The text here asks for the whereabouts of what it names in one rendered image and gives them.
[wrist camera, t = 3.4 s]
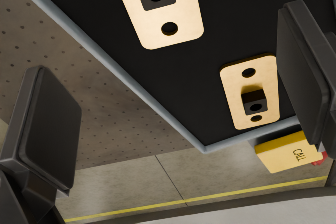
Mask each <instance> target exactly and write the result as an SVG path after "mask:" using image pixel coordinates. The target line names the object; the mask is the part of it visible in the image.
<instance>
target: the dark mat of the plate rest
mask: <svg viewBox="0 0 336 224"><path fill-rule="evenodd" d="M51 1H52V2H53V3H54V4H55V5H56V6H57V7H59V8H60V9H61V10H62V11H63V12H64V13H65V14H66V15H67V16H68V17H69V18H70V19H71V20H72V21H73V22H74V23H75V24H76V25H78V26H79V27H80V28H81V29H82V30H83V31H84V32H85V33H86V34H87V35H88V36H89V37H90V38H91V39H92V40H93V41H94V42H95V43H96V44H98V45H99V46H100V47H101V48H102V49H103V50H104V51H105V52H106V53H107V54H108V55H109V56H110V57H111V58H112V59H113V60H114V61H115V62H117V63H118V64H119V65H120V66H121V67H122V68H123V69H124V70H125V71H126V72H127V73H128V74H129V75H130V76H131V77H132V78H133V79H134V80H136V81H137V82H138V83H139V84H140V85H141V86H142V87H143V88H144V89H145V90H146V91H147V92H148V93H149V94H150V95H151V96H152V97H153V98H154V99H156V100H157V101H158V102H159V103H160V104H161V105H162V106H163V107H164V108H165V109H166V110H167V111H168V112H169V113H170V114H171V115H172V116H173V117H175V118H176V119H177V120H178V121H179V122H180V123H181V124H182V125H183V126H184V127H185V128H186V129H187V130H188V131H189V132H190V133H191V134H192V135H194V136H195V137H196V138H197V139H198V140H199V141H200V142H201V143H202V144H203V145H204V146H205V147H206V146H209V145H212V144H215V143H218V142H221V141H224V140H227V139H229V138H232V137H235V136H238V135H241V134H244V133H247V132H250V131H253V130H256V129H259V128H262V127H265V126H267V125H270V124H273V123H276V122H279V121H282V120H285V119H288V118H291V117H294V116H296V112H295V110H294V108H293V105H292V103H291V100H290V98H289V96H288V93H287V91H286V88H285V86H284V84H283V81H282V79H281V76H280V74H279V71H278V68H277V81H278V98H279V116H280V118H279V120H277V121H275V122H272V123H268V124H263V125H259V126H255V127H250V128H246V129H236V128H235V124H234V121H233V117H232V114H231V110H230V107H229V103H228V100H227V96H226V93H225V89H224V85H223V82H222V78H221V75H220V68H221V67H222V66H224V65H226V64H229V63H233V62H237V61H240V60H244V59H247V58H251V57H255V56H258V55H262V54H266V53H272V54H274V55H275V57H276V59H277V38H278V13H279V10H280V9H283V8H284V4H286V3H290V2H294V1H298V0H198V4H199V9H200V14H201V18H202V23H203V28H204V32H203V34H202V36H201V37H199V38H197V39H193V40H189V41H185V42H181V43H177V44H173V45H169V46H165V47H161V48H156V49H146V48H144V47H143V45H142V44H141V41H140V39H139V37H138V34H137V32H136V30H135V27H134V25H133V23H132V20H131V18H130V16H129V13H128V11H127V9H126V6H125V4H124V2H123V0H51ZM303 1H304V3H305V4H306V6H307V8H308V9H309V11H310V13H311V14H312V16H313V17H314V19H315V21H316V22H317V24H318V26H319V27H320V29H321V31H322V32H323V34H324V33H328V32H332V33H334V34H335V35H336V15H335V9H334V3H333V0H303Z"/></svg>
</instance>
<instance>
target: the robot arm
mask: <svg viewBox="0 0 336 224"><path fill-rule="evenodd" d="M276 65H277V70H278V72H279V75H280V77H281V79H282V82H283V84H284V87H285V89H286V91H287V94H288V96H289V99H290V101H291V103H292V106H293V108H294V111H295V113H296V115H297V118H298V120H299V123H300V125H301V128H302V130H303V132H304V135H305V137H306V140H307V142H308V144H309V145H310V146H312V145H315V148H316V150H317V152H318V153H321V152H326V153H327V155H328V157H329V158H331V159H333V163H332V166H331V169H330V172H329V174H328V177H327V180H326V183H325V186H324V187H315V188H307V189H299V190H292V191H284V192H277V193H271V194H265V195H258V196H252V197H245V198H239V199H232V200H226V201H220V202H213V203H207V204H200V205H194V206H188V207H182V208H176V209H169V210H163V211H157V212H151V213H145V214H139V215H133V216H127V217H121V218H115V219H109V220H103V221H97V222H91V223H85V224H336V35H335V34H334V33H333V32H326V33H323V32H322V30H321V29H320V27H319V25H318V24H317V22H316V20H315V19H314V17H313V15H312V14H311V12H310V11H309V9H308V7H307V6H306V4H305V2H304V1H303V0H297V1H293V2H289V3H285V4H284V6H283V8H282V9H279V11H278V26H277V51H276ZM82 116H83V112H82V108H81V106H80V105H79V104H78V102H77V101H76V100H75V99H74V98H73V96H72V95H71V94H70V93H69V92H68V90H67V89H66V88H65V87H64V85H63V84H62V83H61V82H60V81H59V79H58V78H57V77H56V76H55V75H54V73H53V72H52V71H51V70H50V69H49V68H48V67H46V68H45V67H44V66H43V65H39V66H35V67H31V68H28V69H26V71H25V73H24V77H23V80H22V83H21V87H20V90H19V93H18V96H17V100H16V103H15V106H14V110H13V113H12V116H11V120H10V123H9V126H8V130H7V133H6V136H5V140H4V143H3V146H2V149H1V153H0V224H66V222H65V221H64V219H63V217H62V216H61V214H60V212H59V211H58V209H57V207H56V206H55V204H56V199H62V198H68V197H69V195H70V189H72V188H73V186H74V180H75V172H76V164H77V156H78V148H79V140H80V132H81V124H82Z"/></svg>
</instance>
